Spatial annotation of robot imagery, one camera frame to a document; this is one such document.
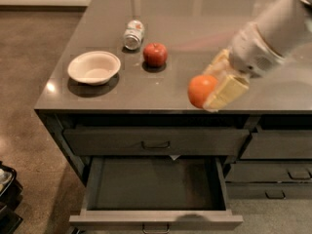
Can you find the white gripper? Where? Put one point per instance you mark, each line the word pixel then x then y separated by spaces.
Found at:
pixel 252 53

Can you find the orange fruit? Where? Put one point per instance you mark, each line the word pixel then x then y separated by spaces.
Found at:
pixel 199 88

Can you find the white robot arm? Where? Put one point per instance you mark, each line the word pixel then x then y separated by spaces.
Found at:
pixel 284 25

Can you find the top right drawer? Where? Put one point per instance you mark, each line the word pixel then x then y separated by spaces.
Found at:
pixel 279 144

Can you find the open middle drawer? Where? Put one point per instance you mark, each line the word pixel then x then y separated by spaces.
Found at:
pixel 155 195

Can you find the closed top left drawer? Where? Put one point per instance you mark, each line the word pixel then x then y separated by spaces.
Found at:
pixel 95 141

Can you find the red apple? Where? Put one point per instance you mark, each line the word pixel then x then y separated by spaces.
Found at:
pixel 155 54

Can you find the silver soda can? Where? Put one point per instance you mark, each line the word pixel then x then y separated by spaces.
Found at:
pixel 133 34

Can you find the grey counter cabinet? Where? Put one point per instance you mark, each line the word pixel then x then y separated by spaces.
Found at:
pixel 139 95

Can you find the white paper bowl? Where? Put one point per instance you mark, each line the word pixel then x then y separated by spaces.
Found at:
pixel 94 68

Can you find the black cart at left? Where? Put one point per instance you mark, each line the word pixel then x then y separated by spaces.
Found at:
pixel 10 190

